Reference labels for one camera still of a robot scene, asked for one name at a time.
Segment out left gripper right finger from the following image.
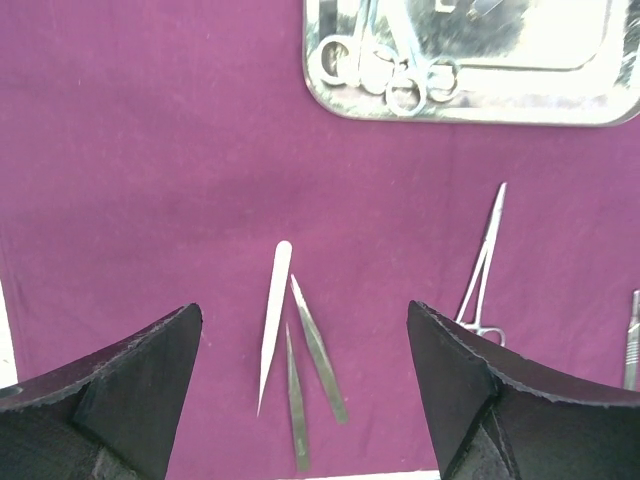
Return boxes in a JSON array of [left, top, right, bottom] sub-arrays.
[[407, 301, 639, 479]]

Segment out steel hemostat forceps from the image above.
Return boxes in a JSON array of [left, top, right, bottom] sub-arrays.
[[455, 182, 507, 347]]

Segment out purple surgical cloth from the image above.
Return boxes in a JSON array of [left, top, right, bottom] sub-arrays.
[[1, 1, 639, 479]]

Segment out steel tweezers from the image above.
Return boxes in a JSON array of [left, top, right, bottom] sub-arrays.
[[290, 274, 349, 424], [285, 324, 310, 472], [256, 240, 292, 415]]

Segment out steel instrument tray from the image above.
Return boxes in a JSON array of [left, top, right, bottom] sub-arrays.
[[302, 1, 639, 127]]

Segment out steel scalpel handle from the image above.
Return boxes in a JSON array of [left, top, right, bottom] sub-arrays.
[[623, 290, 640, 391]]

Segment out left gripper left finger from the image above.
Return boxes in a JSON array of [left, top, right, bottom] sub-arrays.
[[1, 303, 202, 479]]

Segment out steel scissors in tray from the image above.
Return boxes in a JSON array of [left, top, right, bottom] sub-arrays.
[[385, 1, 461, 117]]

